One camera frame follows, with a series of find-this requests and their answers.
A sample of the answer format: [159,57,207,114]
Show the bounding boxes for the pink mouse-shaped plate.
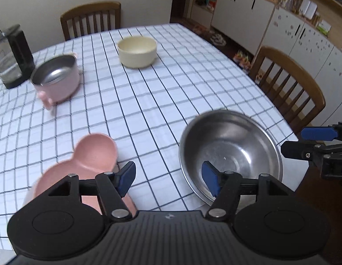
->
[25,133,137,216]

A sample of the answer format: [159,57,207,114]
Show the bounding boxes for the large stainless steel bowl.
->
[179,110,283,205]

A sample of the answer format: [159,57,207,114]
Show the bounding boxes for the pink pot steel inside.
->
[30,53,80,110]

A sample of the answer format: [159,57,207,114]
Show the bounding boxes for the cream ceramic bowl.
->
[117,36,157,69]

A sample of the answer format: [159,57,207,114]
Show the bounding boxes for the right wooden chair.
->
[249,46,326,134]

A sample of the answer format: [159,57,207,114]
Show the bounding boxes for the wooden chair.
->
[249,46,326,134]
[60,1,122,41]

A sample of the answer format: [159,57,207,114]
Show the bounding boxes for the checkered white tablecloth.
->
[0,24,296,250]

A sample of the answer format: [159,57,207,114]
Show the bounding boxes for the white cabinet unit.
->
[187,0,342,128]

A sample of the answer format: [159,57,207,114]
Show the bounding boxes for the glass electric kettle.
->
[0,24,35,89]

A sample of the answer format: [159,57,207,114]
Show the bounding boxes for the far wooden chair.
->
[60,1,122,41]

